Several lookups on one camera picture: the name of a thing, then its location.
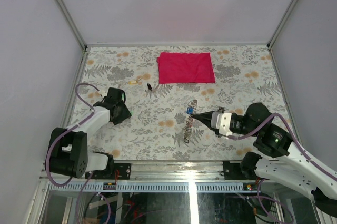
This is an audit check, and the grey disc with key rings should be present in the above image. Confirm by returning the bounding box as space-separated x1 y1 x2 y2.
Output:
183 99 197 144

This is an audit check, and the blue tag key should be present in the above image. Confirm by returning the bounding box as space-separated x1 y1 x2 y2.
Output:
186 106 194 114

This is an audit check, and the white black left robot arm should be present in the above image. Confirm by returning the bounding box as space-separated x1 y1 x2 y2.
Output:
45 87 132 179

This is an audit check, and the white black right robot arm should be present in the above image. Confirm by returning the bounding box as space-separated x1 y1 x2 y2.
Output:
190 103 336 217

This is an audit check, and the yellow tag key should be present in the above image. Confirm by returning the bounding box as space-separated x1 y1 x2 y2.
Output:
128 77 142 85

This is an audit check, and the black tag key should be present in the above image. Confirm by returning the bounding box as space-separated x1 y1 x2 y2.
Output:
147 83 153 92

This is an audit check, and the red folded cloth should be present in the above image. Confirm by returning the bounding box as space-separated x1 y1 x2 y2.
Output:
156 52 215 84

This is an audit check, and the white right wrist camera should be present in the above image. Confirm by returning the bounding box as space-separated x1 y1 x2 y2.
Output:
210 111 233 138

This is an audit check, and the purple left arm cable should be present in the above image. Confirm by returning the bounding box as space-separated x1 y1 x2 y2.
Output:
44 83 102 188

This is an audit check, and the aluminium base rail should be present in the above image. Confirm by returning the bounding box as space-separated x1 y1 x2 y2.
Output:
38 159 324 182

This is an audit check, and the white slotted cable duct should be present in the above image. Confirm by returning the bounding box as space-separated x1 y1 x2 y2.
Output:
47 181 261 193

